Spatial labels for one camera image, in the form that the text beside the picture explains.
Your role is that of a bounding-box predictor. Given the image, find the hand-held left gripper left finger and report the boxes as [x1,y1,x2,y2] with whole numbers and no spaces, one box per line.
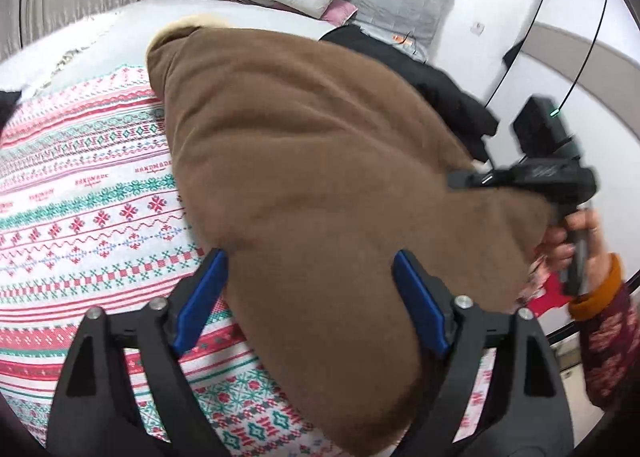
[46,248,230,453]

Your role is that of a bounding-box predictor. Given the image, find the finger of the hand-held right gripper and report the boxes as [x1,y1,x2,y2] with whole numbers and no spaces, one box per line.
[446,170,496,189]

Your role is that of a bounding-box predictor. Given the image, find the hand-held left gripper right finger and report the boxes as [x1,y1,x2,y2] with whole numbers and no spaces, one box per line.
[392,249,576,457]

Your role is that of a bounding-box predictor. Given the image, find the brown coat with fur trim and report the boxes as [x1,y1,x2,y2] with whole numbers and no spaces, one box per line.
[146,14,556,453]

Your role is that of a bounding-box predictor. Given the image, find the person's right forearm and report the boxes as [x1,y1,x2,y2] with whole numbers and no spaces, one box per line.
[567,252,640,410]

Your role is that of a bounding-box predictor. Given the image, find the person's right hand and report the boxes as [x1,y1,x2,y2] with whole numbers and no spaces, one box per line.
[542,210,612,298]

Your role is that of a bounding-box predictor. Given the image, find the black garment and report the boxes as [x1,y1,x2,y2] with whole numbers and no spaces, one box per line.
[319,24,501,163]

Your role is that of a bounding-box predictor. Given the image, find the red cloth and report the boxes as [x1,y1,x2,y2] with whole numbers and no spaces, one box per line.
[526,276,568,319]

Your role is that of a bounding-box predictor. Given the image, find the black plug adapter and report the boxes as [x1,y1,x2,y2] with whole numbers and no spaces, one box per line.
[502,42,527,69]

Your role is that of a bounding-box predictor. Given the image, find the red green patterned blanket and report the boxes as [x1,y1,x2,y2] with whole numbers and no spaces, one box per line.
[0,64,501,457]

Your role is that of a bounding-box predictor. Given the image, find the pink small pillow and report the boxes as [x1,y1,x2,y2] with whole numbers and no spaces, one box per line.
[320,0,359,24]

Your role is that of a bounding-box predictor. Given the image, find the dark cloth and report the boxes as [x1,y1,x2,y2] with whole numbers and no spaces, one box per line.
[0,90,24,134]

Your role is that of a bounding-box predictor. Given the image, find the pale lace-edged cloth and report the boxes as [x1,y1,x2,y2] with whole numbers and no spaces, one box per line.
[30,20,121,94]

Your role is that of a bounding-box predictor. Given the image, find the grey bed sheet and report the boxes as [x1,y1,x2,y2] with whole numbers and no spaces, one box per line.
[0,0,333,98]

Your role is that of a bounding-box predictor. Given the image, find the black cable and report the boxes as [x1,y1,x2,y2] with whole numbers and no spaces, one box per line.
[484,0,558,109]
[559,0,611,109]

